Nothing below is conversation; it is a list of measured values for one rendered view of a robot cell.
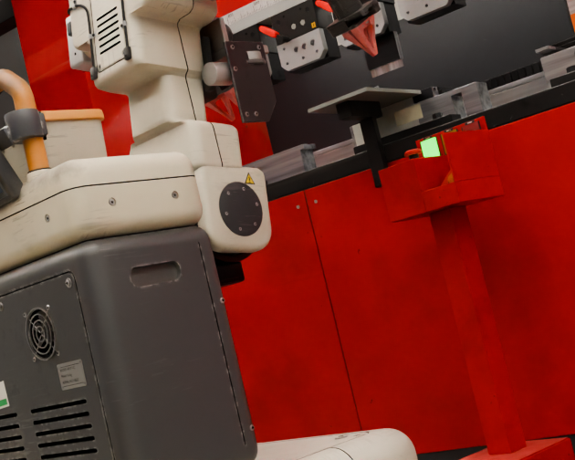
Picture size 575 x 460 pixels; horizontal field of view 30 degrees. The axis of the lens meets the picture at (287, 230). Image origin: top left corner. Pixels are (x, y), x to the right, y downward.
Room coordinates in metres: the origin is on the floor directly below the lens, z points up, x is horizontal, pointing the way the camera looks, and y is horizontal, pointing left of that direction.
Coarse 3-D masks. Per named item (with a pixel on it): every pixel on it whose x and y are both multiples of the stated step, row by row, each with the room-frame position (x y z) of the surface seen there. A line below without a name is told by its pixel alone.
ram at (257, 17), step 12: (216, 0) 3.03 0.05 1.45; (228, 0) 3.00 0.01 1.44; (240, 0) 2.98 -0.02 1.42; (252, 0) 2.95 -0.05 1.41; (288, 0) 2.88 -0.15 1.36; (300, 0) 2.86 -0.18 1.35; (228, 12) 3.01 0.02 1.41; (264, 12) 2.94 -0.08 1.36; (276, 12) 2.91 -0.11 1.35; (240, 24) 2.99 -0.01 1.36; (252, 24) 2.97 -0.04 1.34; (264, 24) 2.98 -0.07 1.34
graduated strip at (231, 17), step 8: (256, 0) 2.94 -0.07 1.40; (264, 0) 2.93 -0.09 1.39; (272, 0) 2.91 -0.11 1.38; (280, 0) 2.90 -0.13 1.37; (240, 8) 2.98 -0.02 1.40; (248, 8) 2.96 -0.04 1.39; (256, 8) 2.95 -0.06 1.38; (224, 16) 3.02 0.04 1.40; (232, 16) 3.00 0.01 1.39; (240, 16) 2.99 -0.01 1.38
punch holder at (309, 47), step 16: (272, 16) 2.92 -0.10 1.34; (288, 16) 2.89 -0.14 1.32; (304, 16) 2.86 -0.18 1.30; (320, 16) 2.85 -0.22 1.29; (288, 32) 2.89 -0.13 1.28; (304, 32) 2.86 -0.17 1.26; (320, 32) 2.84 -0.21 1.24; (288, 48) 2.90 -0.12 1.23; (304, 48) 2.88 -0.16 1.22; (320, 48) 2.84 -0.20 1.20; (336, 48) 2.89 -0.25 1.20; (288, 64) 2.91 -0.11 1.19; (304, 64) 2.88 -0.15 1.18; (320, 64) 2.92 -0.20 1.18
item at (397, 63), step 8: (392, 32) 2.74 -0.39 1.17; (376, 40) 2.77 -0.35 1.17; (384, 40) 2.76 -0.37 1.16; (392, 40) 2.75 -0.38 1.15; (384, 48) 2.76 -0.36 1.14; (392, 48) 2.75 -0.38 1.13; (400, 48) 2.75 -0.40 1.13; (368, 56) 2.80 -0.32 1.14; (376, 56) 2.78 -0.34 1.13; (384, 56) 2.77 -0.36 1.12; (392, 56) 2.75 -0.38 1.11; (400, 56) 2.74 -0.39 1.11; (368, 64) 2.80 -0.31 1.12; (376, 64) 2.78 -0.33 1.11; (384, 64) 2.77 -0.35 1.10; (392, 64) 2.77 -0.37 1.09; (400, 64) 2.75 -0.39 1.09; (376, 72) 2.80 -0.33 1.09; (384, 72) 2.78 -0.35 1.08
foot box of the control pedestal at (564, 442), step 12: (528, 444) 2.35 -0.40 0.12; (540, 444) 2.31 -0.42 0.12; (552, 444) 2.28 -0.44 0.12; (564, 444) 2.31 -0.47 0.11; (468, 456) 2.38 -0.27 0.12; (480, 456) 2.34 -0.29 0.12; (492, 456) 2.31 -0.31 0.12; (504, 456) 2.27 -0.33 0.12; (516, 456) 2.24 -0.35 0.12; (528, 456) 2.22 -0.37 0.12; (540, 456) 2.24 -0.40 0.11; (552, 456) 2.27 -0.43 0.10; (564, 456) 2.30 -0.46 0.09
